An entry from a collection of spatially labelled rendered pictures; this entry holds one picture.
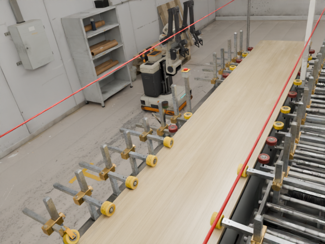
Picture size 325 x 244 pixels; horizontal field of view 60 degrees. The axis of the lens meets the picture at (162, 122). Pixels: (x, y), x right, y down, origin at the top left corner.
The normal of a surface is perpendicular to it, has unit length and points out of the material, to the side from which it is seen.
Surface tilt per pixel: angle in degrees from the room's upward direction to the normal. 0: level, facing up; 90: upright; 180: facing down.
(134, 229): 0
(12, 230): 0
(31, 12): 90
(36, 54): 90
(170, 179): 0
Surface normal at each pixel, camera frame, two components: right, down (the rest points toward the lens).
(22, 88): 0.85, 0.18
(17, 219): -0.13, -0.85
